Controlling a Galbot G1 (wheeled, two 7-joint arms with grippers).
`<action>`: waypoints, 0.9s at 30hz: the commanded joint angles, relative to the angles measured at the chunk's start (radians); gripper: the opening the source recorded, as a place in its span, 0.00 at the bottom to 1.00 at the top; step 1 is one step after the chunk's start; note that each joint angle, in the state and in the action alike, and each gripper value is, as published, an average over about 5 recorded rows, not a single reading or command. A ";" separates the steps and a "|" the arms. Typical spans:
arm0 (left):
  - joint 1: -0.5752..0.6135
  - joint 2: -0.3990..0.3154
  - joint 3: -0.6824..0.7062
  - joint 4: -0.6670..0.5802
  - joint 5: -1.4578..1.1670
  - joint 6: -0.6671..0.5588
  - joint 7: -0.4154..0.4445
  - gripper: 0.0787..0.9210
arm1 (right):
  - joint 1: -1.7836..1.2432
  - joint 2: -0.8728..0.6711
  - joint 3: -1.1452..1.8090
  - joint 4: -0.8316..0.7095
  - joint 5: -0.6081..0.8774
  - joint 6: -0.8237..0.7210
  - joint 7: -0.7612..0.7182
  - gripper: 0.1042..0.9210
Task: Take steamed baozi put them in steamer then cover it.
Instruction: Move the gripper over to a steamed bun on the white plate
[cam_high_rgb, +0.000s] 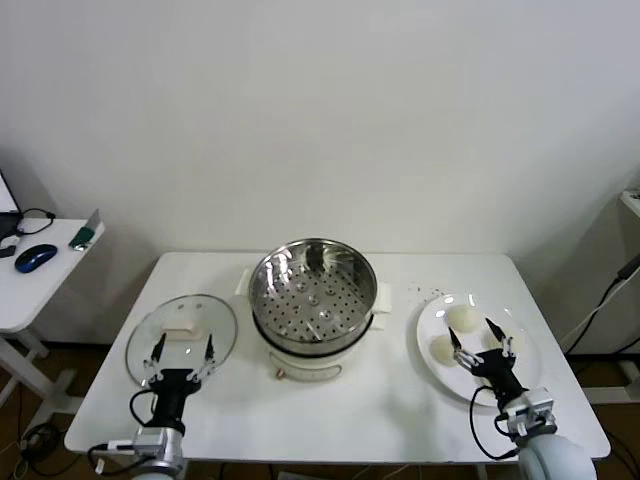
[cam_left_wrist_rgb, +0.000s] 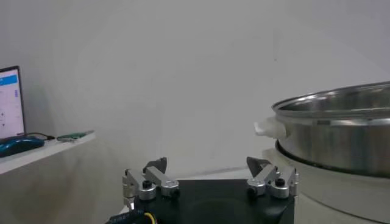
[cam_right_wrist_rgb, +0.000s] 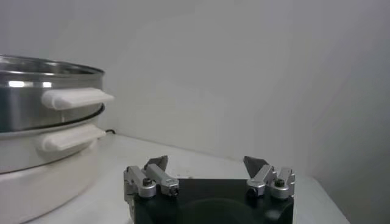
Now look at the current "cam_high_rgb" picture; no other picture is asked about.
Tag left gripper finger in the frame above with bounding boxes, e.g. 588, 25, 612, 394
141, 333, 168, 385
191, 334, 218, 386

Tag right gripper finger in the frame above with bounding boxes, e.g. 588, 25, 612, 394
485, 318, 518, 358
448, 327, 477, 369

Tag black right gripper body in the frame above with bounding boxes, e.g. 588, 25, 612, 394
472, 348, 531, 401

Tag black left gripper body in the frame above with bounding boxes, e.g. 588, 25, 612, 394
148, 368, 207, 429

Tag white steamed baozi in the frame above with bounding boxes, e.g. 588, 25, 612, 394
446, 305, 480, 334
429, 335, 459, 366
482, 327, 527, 354

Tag round glass pot lid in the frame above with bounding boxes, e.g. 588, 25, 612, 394
124, 293, 239, 394

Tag steel perforated steamer basket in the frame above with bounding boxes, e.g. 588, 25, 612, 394
248, 238, 380, 351

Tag steel steamer pot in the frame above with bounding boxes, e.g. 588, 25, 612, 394
234, 267, 396, 384

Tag large white plate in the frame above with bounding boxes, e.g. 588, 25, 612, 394
416, 292, 544, 409

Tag dark crumb specks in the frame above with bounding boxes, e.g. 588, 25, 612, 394
407, 282, 447, 302

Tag white side desk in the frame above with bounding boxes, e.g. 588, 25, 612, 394
0, 217, 107, 416

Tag blue computer mouse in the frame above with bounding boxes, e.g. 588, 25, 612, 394
13, 243, 59, 275

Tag white shelf stand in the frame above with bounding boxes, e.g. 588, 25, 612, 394
579, 189, 640, 406

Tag black laptop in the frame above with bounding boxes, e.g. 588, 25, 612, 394
0, 167, 24, 240

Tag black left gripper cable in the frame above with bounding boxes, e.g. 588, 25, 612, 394
87, 388, 162, 474

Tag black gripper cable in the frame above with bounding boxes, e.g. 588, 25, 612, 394
87, 388, 162, 474
469, 387, 524, 461

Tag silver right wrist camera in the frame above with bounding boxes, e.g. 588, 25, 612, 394
495, 387, 557, 437

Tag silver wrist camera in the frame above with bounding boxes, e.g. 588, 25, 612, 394
107, 428, 169, 457
495, 387, 557, 437

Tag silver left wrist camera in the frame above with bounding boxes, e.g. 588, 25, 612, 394
107, 428, 169, 457

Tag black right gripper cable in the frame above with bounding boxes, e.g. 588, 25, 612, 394
469, 387, 524, 461

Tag white power cable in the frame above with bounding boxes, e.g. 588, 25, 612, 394
560, 279, 640, 349

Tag green handled grey tool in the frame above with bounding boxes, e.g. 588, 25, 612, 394
68, 208, 106, 252

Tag tangled floor cables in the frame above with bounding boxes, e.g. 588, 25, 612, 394
0, 384, 69, 476

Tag black cable with adapter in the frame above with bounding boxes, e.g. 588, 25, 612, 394
559, 252, 640, 354

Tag thin black desk cable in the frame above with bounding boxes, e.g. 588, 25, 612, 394
14, 206, 56, 236

